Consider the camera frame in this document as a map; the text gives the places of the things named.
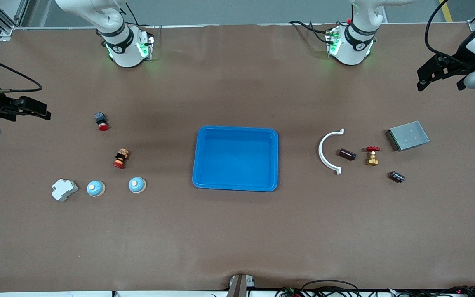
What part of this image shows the blue round service bell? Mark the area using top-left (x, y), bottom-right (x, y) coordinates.
top-left (87, 180), bottom-right (106, 198)
top-left (129, 177), bottom-right (146, 194)

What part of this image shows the grey metal box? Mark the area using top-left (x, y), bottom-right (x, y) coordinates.
top-left (386, 120), bottom-right (430, 152)

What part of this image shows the red push button black body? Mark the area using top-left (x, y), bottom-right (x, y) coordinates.
top-left (94, 112), bottom-right (110, 132)

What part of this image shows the white circuit breaker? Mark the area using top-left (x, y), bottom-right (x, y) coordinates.
top-left (51, 178), bottom-right (79, 202)

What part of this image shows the red push button yellow body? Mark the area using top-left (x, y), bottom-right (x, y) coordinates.
top-left (113, 148), bottom-right (130, 169)

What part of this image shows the white curved pipe clamp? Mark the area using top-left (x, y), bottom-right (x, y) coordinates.
top-left (318, 129), bottom-right (345, 175)

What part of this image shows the blue plastic tray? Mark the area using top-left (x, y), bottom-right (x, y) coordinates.
top-left (192, 125), bottom-right (279, 192)

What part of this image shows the brown table cover sheet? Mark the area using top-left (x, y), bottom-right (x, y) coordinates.
top-left (0, 23), bottom-right (475, 293)

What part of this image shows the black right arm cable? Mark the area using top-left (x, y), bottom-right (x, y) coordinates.
top-left (0, 47), bottom-right (43, 93)

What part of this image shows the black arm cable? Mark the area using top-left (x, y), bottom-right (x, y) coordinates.
top-left (425, 0), bottom-right (475, 66)
top-left (0, 47), bottom-right (43, 93)

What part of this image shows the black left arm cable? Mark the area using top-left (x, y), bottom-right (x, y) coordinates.
top-left (425, 0), bottom-right (475, 66)

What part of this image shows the brass valve with red handle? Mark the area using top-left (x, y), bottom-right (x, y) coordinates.
top-left (365, 146), bottom-right (381, 166)

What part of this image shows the black base cable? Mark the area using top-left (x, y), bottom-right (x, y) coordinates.
top-left (289, 20), bottom-right (337, 44)

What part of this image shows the black cable bundle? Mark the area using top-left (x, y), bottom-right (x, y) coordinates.
top-left (386, 285), bottom-right (475, 297)

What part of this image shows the black looped cable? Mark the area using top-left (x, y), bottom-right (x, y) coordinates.
top-left (301, 279), bottom-right (360, 297)

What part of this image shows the coloured wire bundle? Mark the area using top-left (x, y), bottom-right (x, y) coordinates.
top-left (275, 286), bottom-right (304, 297)

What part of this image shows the grey metal bracket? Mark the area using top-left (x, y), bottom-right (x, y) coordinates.
top-left (226, 273), bottom-right (256, 297)

